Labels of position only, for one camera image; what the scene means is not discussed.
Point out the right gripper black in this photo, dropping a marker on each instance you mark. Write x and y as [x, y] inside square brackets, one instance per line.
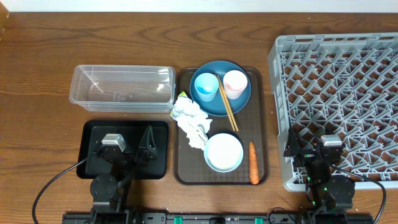
[292, 149]

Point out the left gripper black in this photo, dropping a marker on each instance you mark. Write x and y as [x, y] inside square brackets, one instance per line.
[150, 152]

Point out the white paper napkin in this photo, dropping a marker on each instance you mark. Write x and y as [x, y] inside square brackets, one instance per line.
[192, 120]

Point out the light blue bowl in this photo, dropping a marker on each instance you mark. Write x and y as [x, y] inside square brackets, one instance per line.
[223, 152]

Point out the yellow foil snack wrapper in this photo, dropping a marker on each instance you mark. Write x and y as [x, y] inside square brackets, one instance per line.
[182, 95]

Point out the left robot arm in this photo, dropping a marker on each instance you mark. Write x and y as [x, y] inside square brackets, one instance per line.
[105, 187]

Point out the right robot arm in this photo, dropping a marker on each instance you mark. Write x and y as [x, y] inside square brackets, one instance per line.
[329, 194]

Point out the grey dishwasher rack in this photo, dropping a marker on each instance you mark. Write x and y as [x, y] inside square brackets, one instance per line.
[343, 82]

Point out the orange carrot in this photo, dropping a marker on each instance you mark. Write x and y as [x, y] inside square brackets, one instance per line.
[253, 165]

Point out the brown serving tray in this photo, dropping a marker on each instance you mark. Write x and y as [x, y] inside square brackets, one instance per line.
[190, 167]

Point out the black plastic tray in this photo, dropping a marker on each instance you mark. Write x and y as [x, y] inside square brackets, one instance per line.
[132, 131]

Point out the wooden chopstick right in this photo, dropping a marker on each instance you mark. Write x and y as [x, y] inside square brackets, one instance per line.
[229, 105]

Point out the wooden chopstick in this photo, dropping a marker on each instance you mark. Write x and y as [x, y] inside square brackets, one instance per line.
[226, 107]
[229, 105]

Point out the clear plastic bin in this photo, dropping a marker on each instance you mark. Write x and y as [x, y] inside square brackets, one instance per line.
[123, 88]

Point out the light blue cup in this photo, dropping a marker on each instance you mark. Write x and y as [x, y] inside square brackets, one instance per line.
[206, 86]

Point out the pink cup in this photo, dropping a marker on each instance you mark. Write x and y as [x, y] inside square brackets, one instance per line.
[234, 83]

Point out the dark blue plate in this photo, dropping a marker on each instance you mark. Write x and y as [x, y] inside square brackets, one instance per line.
[216, 107]

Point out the wooden chopstick left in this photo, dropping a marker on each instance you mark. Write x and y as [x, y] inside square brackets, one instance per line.
[226, 107]

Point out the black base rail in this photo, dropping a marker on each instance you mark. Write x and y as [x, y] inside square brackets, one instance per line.
[163, 218]

